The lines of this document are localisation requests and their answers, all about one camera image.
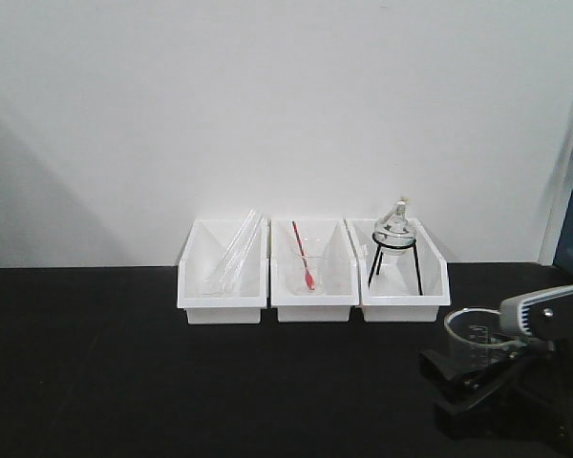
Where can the left white plastic bin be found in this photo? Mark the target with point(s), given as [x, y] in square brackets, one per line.
[206, 243]

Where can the black metal tripod stand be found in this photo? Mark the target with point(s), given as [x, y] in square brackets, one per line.
[379, 262]

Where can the small beaker in bin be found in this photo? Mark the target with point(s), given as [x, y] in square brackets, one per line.
[317, 263]

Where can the clear glass beaker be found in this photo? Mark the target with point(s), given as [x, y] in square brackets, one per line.
[476, 339]

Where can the glass alcohol lamp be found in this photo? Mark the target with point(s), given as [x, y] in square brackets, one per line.
[394, 230]

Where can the middle white plastic bin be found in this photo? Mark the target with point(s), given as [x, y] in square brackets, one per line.
[341, 284]

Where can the white plastic bin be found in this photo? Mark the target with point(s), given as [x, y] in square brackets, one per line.
[206, 243]
[341, 284]
[393, 295]

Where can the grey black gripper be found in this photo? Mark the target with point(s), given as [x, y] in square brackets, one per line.
[505, 399]

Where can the right white plastic bin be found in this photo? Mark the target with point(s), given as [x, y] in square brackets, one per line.
[393, 295]

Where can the clear glass tubes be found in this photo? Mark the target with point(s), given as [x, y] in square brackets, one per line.
[223, 278]

